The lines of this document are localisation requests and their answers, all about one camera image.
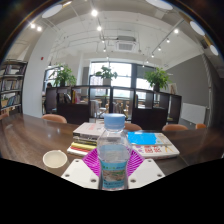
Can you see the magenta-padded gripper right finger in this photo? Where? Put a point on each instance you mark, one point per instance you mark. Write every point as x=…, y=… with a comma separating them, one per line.
x=146, y=172

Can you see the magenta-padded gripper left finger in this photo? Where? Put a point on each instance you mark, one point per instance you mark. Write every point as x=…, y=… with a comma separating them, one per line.
x=77, y=173

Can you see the clear plastic water bottle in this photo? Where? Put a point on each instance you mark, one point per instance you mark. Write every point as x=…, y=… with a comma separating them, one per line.
x=114, y=156

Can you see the cream paper cup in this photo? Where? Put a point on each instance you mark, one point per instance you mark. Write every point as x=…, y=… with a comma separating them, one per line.
x=55, y=159

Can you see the dark open shelf unit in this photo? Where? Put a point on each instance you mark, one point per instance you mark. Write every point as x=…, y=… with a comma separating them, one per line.
x=76, y=113

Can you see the group of orange chairs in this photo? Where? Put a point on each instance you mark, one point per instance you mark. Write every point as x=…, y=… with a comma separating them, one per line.
x=53, y=118

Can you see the person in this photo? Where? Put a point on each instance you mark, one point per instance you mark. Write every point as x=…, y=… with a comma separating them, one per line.
x=49, y=86

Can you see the tall potted green plant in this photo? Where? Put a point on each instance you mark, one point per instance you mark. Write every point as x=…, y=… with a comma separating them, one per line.
x=157, y=77

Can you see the bushy potted green plant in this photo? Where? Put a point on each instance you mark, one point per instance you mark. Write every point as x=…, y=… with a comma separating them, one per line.
x=63, y=76

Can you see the small potted green plant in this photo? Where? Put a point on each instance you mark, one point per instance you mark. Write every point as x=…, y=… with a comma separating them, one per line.
x=106, y=72

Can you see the tall bookshelf with books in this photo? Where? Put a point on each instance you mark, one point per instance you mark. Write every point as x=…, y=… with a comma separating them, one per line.
x=11, y=86

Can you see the white ceiling air conditioner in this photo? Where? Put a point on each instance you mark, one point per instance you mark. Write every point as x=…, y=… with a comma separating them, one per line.
x=125, y=44

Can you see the ceiling track spotlights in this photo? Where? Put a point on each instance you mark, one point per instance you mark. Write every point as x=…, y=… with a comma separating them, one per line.
x=94, y=12

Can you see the round white ceiling lamps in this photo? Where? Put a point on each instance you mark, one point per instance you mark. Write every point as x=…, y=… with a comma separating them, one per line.
x=51, y=11

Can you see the white wall panel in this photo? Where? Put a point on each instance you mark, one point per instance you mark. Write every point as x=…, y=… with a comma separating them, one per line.
x=194, y=113

